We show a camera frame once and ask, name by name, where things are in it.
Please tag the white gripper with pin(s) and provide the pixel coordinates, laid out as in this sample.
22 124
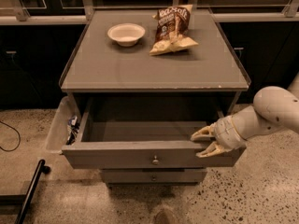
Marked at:
228 132

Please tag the grey bottom drawer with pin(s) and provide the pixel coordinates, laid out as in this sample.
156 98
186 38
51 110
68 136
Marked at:
171 175

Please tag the grey drawer cabinet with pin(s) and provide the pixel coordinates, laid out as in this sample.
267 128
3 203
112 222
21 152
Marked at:
210 72

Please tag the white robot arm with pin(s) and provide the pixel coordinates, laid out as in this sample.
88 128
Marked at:
273 109

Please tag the brown chip bag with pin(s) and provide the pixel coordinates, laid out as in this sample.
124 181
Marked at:
172 30

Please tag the crumpled wrapper in bin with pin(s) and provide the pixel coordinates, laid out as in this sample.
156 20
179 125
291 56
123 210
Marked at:
72 130

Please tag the grey top drawer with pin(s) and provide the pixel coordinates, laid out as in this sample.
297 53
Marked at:
143 132

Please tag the black metal bar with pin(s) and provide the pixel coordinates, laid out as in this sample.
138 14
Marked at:
23 200

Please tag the grey drawer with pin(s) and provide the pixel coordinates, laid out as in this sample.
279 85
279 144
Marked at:
171 175
143 132

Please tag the metal railing frame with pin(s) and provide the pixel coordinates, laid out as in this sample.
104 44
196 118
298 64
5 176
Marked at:
51 11

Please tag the white paper bowl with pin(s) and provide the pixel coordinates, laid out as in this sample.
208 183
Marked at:
126 34

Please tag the clear plastic bin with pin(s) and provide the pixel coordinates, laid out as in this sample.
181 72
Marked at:
58 133

